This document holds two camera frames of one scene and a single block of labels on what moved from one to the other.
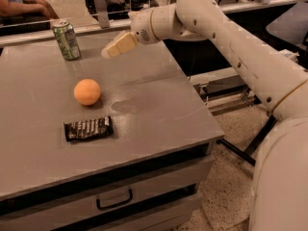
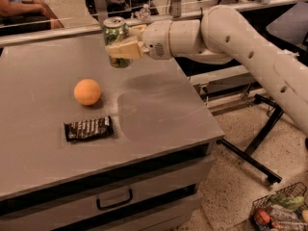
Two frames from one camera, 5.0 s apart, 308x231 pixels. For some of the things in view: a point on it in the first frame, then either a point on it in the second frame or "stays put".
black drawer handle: x=98 y=206 stays put
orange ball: x=87 y=91 stays put
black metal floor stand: x=245 y=155 stays put
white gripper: x=141 y=25 → x=157 y=38
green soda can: x=66 y=39 → x=115 y=28
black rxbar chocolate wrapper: x=86 y=129 stays put
